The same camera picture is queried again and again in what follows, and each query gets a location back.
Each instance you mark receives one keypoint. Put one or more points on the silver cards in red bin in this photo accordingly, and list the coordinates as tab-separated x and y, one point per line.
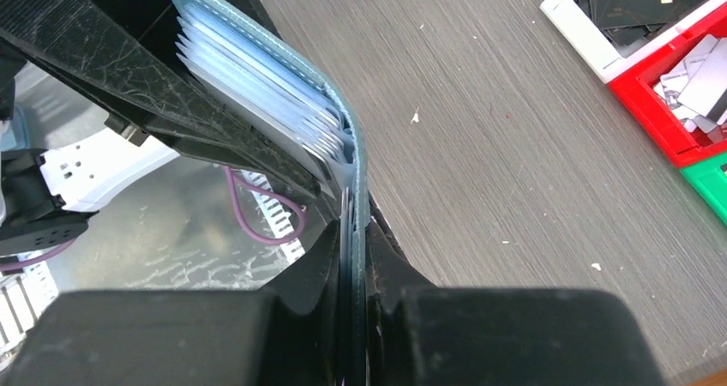
695	88

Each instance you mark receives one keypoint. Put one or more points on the blue leather card holder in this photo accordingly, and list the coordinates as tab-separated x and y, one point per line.
293	104

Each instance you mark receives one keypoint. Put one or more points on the red plastic bin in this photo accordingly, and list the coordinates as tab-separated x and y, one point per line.
633	89

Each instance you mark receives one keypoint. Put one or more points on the black cards in white bin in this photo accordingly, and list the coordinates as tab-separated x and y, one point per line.
624	22

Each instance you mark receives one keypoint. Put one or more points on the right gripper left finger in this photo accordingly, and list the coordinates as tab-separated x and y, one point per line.
280	334

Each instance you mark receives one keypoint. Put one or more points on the green plastic bin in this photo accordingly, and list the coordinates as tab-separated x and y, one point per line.
708	178

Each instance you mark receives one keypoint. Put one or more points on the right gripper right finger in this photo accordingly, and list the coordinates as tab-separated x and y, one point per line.
423	334

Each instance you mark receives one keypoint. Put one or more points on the white plastic bin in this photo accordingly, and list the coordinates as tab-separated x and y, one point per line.
606	60

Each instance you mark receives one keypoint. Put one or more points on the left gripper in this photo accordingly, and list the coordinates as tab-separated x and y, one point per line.
122	55

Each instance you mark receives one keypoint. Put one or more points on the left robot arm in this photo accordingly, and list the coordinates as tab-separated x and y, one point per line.
87	174

